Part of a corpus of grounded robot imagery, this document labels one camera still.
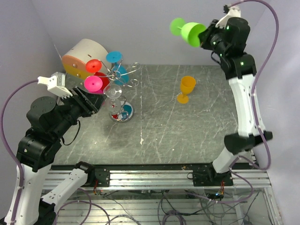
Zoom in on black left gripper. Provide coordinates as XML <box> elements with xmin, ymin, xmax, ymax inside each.
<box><xmin>52</xmin><ymin>84</ymin><xmax>107</xmax><ymax>138</ymax></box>

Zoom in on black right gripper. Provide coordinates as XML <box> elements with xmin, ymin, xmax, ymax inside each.
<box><xmin>198</xmin><ymin>19</ymin><xmax>228</xmax><ymax>58</ymax></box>

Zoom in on green wine glass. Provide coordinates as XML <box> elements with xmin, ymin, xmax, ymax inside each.
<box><xmin>169</xmin><ymin>18</ymin><xmax>206</xmax><ymax>47</ymax></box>

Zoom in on clear wine glass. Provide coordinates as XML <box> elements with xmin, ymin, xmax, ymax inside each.
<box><xmin>104</xmin><ymin>83</ymin><xmax>122</xmax><ymax>115</ymax></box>

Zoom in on chrome wine glass rack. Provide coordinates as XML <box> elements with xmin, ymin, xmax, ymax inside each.
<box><xmin>98</xmin><ymin>61</ymin><xmax>141</xmax><ymax>123</ymax></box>

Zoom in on orange wine glass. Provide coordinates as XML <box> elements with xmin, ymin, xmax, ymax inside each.
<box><xmin>177</xmin><ymin>76</ymin><xmax>196</xmax><ymax>104</ymax></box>

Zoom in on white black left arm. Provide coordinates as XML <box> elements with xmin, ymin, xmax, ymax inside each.
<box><xmin>0</xmin><ymin>87</ymin><xmax>106</xmax><ymax>225</ymax></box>

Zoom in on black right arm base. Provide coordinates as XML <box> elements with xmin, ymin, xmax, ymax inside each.
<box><xmin>188</xmin><ymin>163</ymin><xmax>233</xmax><ymax>187</ymax></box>

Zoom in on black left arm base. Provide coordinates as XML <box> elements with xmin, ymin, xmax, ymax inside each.
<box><xmin>85</xmin><ymin>167</ymin><xmax>110</xmax><ymax>187</ymax></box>

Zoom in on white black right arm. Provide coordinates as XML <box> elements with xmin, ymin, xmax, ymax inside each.
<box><xmin>198</xmin><ymin>17</ymin><xmax>273</xmax><ymax>186</ymax></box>

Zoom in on pink wine glass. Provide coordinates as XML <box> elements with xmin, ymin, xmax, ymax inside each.
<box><xmin>84</xmin><ymin>75</ymin><xmax>104</xmax><ymax>94</ymax></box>

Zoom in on red wine glass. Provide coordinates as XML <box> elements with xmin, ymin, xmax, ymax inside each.
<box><xmin>86</xmin><ymin>59</ymin><xmax>109</xmax><ymax>90</ymax></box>

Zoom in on blue wine glass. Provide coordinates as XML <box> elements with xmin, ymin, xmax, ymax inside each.
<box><xmin>106</xmin><ymin>51</ymin><xmax>129</xmax><ymax>86</ymax></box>

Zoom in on white round container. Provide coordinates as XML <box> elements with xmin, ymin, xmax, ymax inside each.
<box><xmin>62</xmin><ymin>38</ymin><xmax>112</xmax><ymax>85</ymax></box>

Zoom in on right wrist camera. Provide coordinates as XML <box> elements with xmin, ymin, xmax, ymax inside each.
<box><xmin>215</xmin><ymin>5</ymin><xmax>241</xmax><ymax>29</ymax></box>

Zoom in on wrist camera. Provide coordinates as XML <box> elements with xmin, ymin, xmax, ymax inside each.
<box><xmin>37</xmin><ymin>72</ymin><xmax>73</xmax><ymax>98</ymax></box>
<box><xmin>215</xmin><ymin>5</ymin><xmax>241</xmax><ymax>29</ymax></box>

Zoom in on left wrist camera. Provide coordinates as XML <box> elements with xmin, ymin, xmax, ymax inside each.
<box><xmin>37</xmin><ymin>72</ymin><xmax>73</xmax><ymax>98</ymax></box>

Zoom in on aluminium rail frame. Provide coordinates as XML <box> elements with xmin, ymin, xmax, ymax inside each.
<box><xmin>16</xmin><ymin>65</ymin><xmax>285</xmax><ymax>225</ymax></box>

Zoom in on loose floor cables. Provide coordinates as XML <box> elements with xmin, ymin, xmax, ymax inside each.
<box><xmin>53</xmin><ymin>185</ymin><xmax>261</xmax><ymax>225</ymax></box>

